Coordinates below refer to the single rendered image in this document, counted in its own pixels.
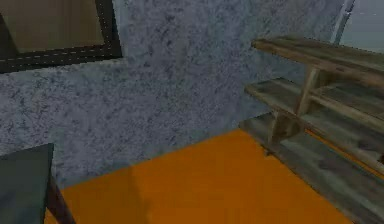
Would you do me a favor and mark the black framed wall picture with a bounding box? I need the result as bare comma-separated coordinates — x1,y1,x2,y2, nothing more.
0,0,123,75

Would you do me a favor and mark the grey wooden shelf unit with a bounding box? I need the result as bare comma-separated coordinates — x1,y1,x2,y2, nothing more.
238,34,384,224

